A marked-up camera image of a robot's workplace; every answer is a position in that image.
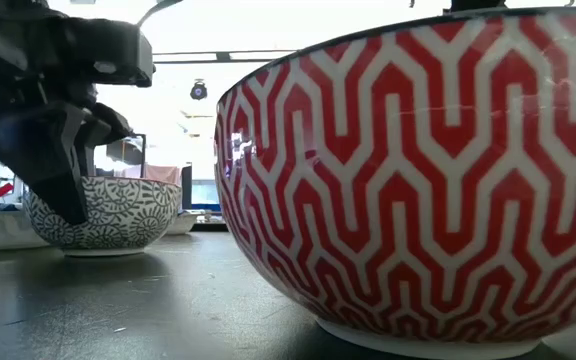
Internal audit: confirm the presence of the overhead rail with lights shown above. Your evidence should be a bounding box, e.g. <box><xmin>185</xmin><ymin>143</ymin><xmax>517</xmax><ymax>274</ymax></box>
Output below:
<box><xmin>152</xmin><ymin>49</ymin><xmax>299</xmax><ymax>65</ymax></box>

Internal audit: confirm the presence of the black box light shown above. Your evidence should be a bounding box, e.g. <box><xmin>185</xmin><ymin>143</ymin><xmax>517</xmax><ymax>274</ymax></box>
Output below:
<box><xmin>106</xmin><ymin>139</ymin><xmax>144</xmax><ymax>166</ymax></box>

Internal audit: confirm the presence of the red zigzag patterned bowl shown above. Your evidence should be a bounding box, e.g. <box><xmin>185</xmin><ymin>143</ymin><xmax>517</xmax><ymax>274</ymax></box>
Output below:
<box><xmin>213</xmin><ymin>7</ymin><xmax>576</xmax><ymax>360</ymax></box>

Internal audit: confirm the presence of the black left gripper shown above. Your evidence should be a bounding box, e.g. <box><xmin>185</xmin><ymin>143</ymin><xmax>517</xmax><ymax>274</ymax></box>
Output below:
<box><xmin>0</xmin><ymin>0</ymin><xmax>134</xmax><ymax>226</ymax></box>

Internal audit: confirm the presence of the narrow black panel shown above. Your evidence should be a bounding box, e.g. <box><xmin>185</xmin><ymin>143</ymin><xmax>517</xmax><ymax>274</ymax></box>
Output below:
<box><xmin>181</xmin><ymin>164</ymin><xmax>193</xmax><ymax>211</ymax></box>

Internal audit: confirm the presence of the blue leaf paper bowl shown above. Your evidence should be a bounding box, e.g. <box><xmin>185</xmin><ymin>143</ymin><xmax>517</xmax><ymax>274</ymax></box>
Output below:
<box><xmin>165</xmin><ymin>212</ymin><xmax>200</xmax><ymax>236</ymax></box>

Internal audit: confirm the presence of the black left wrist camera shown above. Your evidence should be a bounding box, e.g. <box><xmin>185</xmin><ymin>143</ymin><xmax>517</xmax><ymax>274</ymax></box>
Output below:
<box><xmin>60</xmin><ymin>18</ymin><xmax>155</xmax><ymax>89</ymax></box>

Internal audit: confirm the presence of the grey left wrist cable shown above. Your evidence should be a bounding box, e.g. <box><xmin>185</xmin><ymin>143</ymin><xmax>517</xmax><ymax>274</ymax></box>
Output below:
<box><xmin>136</xmin><ymin>0</ymin><xmax>184</xmax><ymax>27</ymax></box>

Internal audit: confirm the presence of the floral patterned ceramic bowl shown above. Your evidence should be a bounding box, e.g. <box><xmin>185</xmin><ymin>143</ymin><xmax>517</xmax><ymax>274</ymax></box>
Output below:
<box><xmin>23</xmin><ymin>175</ymin><xmax>183</xmax><ymax>258</ymax></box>

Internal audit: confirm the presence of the pink curtain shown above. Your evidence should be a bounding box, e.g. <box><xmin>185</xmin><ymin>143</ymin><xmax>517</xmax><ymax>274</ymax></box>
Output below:
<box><xmin>117</xmin><ymin>163</ymin><xmax>182</xmax><ymax>186</ymax></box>

